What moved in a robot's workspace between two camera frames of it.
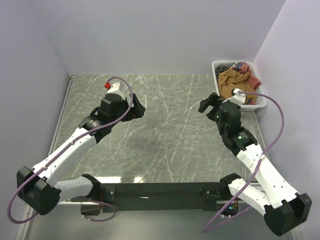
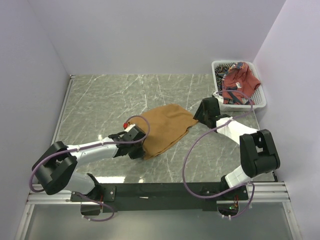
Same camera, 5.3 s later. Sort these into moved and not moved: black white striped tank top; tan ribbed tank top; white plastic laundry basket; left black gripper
Moved: left black gripper; tan ribbed tank top
Not moved: white plastic laundry basket; black white striped tank top
